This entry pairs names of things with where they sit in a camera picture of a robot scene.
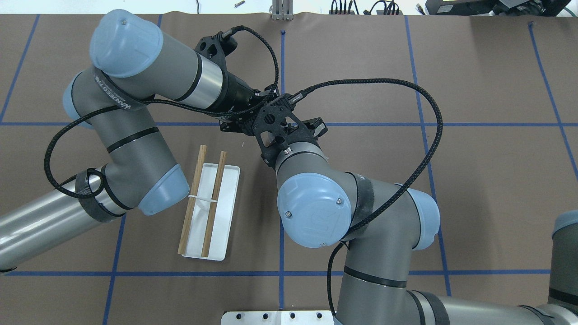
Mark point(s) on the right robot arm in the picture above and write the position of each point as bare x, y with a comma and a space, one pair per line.
383, 224

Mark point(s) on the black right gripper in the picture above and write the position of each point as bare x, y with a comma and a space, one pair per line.
317, 127

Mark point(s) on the wooden rack rod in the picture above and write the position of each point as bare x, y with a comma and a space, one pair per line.
213, 204
186, 227

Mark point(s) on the aluminium frame post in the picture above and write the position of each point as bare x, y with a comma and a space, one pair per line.
282, 10

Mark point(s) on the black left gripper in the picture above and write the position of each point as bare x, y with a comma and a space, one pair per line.
236, 95

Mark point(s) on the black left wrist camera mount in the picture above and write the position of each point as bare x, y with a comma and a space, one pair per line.
216, 48

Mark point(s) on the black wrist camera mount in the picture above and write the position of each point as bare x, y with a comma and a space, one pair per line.
216, 48
276, 128

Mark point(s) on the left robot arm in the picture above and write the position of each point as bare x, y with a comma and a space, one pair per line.
134, 64

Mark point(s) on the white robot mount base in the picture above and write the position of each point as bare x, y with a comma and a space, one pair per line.
307, 317

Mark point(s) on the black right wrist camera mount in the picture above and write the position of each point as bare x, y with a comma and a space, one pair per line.
276, 128

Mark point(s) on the white rack base tray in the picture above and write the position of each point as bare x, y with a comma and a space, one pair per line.
223, 217

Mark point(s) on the black equipment box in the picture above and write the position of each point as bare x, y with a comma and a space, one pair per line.
546, 8

